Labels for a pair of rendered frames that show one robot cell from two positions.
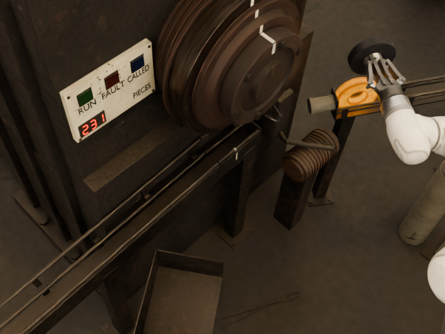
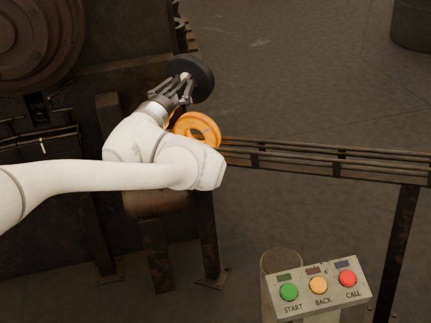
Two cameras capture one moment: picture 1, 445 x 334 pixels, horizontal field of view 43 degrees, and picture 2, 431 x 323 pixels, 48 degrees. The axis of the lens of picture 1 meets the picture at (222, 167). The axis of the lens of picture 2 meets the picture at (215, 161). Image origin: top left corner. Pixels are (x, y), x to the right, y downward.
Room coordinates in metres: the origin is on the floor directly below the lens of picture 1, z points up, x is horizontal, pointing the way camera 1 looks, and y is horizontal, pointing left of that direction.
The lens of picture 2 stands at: (0.42, -1.32, 1.57)
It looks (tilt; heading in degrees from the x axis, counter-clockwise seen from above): 38 degrees down; 40
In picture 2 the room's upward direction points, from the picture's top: 6 degrees counter-clockwise
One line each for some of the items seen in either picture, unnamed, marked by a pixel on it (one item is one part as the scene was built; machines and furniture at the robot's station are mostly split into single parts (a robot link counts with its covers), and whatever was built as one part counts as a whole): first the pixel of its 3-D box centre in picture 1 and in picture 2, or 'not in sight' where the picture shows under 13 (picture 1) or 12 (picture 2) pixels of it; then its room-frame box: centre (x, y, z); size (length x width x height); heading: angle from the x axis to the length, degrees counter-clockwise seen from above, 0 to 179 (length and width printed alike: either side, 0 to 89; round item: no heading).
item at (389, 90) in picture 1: (389, 90); (163, 104); (1.20, -0.50, 0.92); 0.09 x 0.08 x 0.07; 14
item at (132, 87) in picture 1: (112, 91); not in sight; (0.91, 0.29, 1.15); 0.26 x 0.02 x 0.18; 139
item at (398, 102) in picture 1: (396, 109); (150, 119); (1.13, -0.52, 0.91); 0.09 x 0.06 x 0.09; 104
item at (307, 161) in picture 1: (302, 181); (164, 235); (1.25, -0.34, 0.27); 0.22 x 0.13 x 0.53; 139
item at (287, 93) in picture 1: (272, 111); (113, 127); (1.28, -0.16, 0.68); 0.11 x 0.08 x 0.24; 49
